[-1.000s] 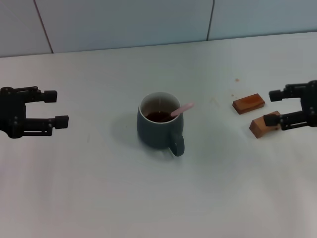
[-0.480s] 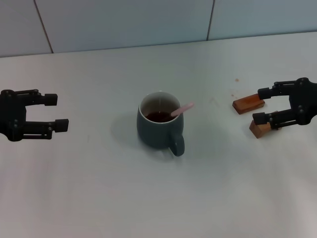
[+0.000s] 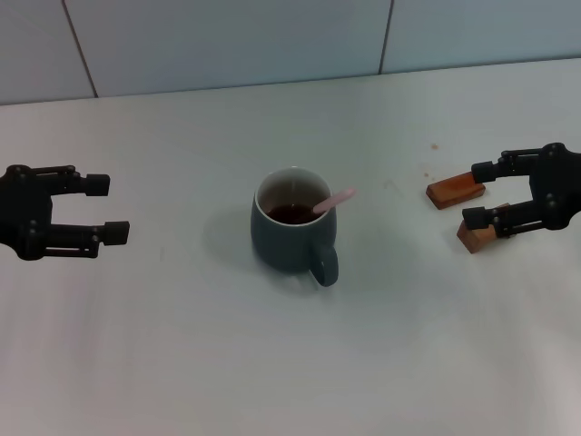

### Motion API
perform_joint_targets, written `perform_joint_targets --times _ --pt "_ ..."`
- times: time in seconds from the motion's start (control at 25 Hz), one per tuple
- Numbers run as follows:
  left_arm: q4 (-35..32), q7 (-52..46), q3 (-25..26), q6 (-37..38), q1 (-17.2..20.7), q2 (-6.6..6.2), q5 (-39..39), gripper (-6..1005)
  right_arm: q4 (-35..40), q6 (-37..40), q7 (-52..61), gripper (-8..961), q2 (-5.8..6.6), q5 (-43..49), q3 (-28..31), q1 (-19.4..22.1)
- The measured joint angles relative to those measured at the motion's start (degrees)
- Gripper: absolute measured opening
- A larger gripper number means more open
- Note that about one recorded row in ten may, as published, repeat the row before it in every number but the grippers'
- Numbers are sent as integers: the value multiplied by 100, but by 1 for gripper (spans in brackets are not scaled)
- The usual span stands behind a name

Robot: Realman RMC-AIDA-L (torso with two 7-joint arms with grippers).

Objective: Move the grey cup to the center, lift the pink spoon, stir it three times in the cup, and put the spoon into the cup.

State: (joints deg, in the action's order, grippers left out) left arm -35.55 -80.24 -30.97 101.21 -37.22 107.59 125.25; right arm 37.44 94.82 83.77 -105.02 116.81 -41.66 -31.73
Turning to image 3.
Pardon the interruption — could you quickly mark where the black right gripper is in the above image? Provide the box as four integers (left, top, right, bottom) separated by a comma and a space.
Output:
461, 143, 581, 240

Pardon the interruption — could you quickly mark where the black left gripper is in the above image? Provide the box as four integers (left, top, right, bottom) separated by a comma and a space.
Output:
0, 163, 131, 263

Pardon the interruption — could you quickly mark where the pink handled metal spoon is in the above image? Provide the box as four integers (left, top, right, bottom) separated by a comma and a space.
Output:
311, 188, 357, 214

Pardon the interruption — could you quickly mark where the grey ceramic coffee cup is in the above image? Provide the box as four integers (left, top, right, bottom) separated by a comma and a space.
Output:
249, 166, 340, 288

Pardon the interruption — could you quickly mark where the dark reddish wooden block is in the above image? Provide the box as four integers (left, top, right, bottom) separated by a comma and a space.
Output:
425, 171, 487, 211

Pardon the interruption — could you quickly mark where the light brown wooden block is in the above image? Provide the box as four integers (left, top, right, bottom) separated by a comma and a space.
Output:
456, 203, 512, 254

